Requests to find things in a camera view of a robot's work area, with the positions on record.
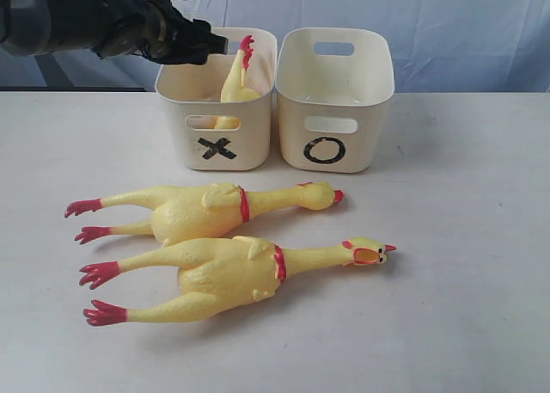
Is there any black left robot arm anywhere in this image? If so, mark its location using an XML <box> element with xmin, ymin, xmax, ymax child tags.
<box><xmin>1</xmin><ymin>0</ymin><xmax>229</xmax><ymax>65</ymax></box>

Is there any broken yellow rubber chicken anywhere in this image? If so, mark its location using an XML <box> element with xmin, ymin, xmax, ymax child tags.
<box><xmin>212</xmin><ymin>34</ymin><xmax>261</xmax><ymax>130</ymax></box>

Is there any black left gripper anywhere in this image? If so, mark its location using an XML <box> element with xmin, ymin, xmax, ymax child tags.
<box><xmin>94</xmin><ymin>0</ymin><xmax>228</xmax><ymax>65</ymax></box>

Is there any cream bin marked O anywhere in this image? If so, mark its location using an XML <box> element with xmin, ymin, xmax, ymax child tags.
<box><xmin>275</xmin><ymin>28</ymin><xmax>394</xmax><ymax>173</ymax></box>

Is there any blue backdrop curtain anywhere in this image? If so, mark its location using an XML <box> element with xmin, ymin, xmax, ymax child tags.
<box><xmin>0</xmin><ymin>0</ymin><xmax>550</xmax><ymax>95</ymax></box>

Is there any cream bin marked X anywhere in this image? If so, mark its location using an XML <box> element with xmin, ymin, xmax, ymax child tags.
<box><xmin>156</xmin><ymin>28</ymin><xmax>278</xmax><ymax>171</ymax></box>

